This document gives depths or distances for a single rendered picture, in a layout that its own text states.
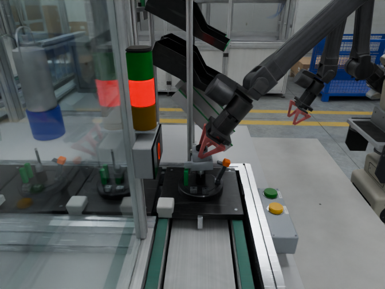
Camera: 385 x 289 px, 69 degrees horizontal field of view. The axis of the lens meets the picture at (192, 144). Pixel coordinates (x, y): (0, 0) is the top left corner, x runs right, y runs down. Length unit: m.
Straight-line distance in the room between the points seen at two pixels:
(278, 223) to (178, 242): 0.27
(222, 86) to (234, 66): 4.14
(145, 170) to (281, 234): 0.40
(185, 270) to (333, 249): 0.44
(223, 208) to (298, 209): 0.32
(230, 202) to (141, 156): 0.37
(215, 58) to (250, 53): 0.56
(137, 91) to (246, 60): 4.37
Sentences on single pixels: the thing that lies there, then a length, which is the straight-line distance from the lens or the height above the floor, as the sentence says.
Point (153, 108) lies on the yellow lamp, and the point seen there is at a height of 1.30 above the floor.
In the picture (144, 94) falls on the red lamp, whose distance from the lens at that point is 0.54.
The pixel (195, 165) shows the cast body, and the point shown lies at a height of 1.07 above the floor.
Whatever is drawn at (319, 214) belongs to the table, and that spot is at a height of 0.86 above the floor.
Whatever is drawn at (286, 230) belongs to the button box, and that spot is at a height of 0.96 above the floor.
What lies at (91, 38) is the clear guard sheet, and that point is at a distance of 0.41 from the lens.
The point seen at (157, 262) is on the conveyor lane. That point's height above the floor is 0.95.
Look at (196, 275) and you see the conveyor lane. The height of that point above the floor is 0.92.
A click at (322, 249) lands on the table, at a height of 0.86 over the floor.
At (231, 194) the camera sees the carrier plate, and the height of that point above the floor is 0.97.
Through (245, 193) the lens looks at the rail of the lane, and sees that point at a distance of 0.90.
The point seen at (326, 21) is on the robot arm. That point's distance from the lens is 0.83.
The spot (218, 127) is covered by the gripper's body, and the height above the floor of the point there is 1.19.
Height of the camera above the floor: 1.49
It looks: 27 degrees down
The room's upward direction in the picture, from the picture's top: straight up
